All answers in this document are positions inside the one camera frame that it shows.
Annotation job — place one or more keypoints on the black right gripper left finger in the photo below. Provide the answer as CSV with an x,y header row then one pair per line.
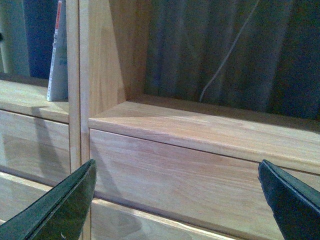
x,y
60,214

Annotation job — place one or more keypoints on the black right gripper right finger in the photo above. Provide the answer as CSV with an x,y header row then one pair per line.
x,y
295,205

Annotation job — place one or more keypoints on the left wooden shelf unit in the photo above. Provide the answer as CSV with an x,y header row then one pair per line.
x,y
40,141

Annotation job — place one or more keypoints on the thin white book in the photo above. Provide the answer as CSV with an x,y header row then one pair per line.
x,y
58,76

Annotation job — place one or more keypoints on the white pillar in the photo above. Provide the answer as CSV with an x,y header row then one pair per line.
x,y
13,45

